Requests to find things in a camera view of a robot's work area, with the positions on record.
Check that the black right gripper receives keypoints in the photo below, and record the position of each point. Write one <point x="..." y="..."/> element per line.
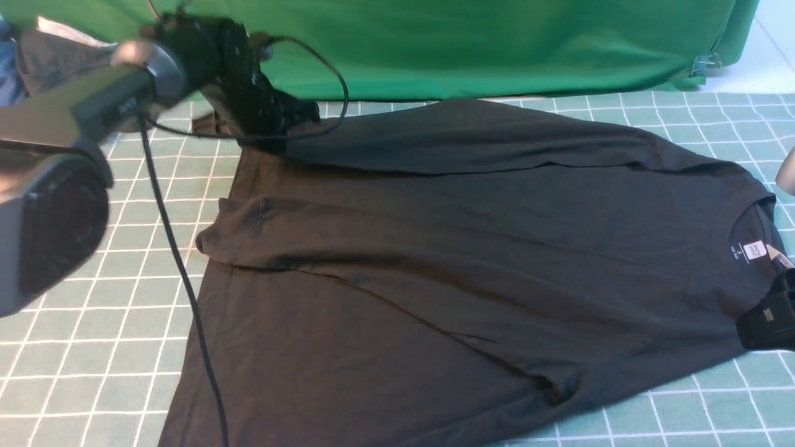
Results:
<point x="769" y="325"/>

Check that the green backdrop cloth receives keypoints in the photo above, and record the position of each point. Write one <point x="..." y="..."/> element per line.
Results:
<point x="407" y="51"/>

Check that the dark gray long-sleeved shirt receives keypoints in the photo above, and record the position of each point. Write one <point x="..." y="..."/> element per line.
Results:
<point x="464" y="273"/>

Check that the blue garment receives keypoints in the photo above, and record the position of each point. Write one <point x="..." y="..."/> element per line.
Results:
<point x="12" y="87"/>

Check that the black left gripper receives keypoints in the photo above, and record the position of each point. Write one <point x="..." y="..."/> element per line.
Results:
<point x="256" y="113"/>

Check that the metal binder clip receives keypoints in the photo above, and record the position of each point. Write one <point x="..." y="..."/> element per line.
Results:
<point x="706" y="66"/>

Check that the crumpled dark gray shirt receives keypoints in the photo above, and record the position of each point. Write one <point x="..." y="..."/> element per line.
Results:
<point x="45" y="61"/>

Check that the green grid cutting mat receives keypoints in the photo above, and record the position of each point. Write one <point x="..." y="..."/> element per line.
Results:
<point x="96" y="361"/>

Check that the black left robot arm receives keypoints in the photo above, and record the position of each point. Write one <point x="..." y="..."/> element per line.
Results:
<point x="56" y="179"/>

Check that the white folded cloth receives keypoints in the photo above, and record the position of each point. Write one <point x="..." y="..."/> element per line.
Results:
<point x="58" y="29"/>

